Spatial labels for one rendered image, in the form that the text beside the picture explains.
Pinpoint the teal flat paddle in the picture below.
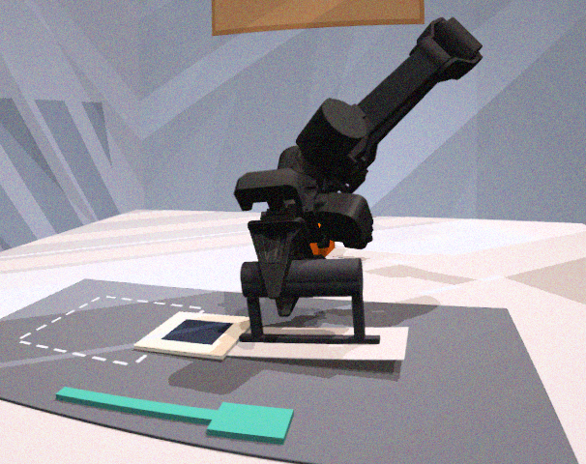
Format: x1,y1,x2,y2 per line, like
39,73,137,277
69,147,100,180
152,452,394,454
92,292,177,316
56,387,294,445

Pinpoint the cream square tile with dark center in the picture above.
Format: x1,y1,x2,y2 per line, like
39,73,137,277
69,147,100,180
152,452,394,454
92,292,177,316
134,311,250,360

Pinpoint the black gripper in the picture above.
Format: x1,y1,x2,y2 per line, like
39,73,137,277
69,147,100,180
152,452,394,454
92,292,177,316
233,168,327,317

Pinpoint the small trowel with black handle and white blade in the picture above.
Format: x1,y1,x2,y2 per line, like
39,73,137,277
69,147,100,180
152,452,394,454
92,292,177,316
227,258,408,361

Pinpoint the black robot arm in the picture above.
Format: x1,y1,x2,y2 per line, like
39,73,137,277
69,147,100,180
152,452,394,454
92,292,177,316
278,17,483,249

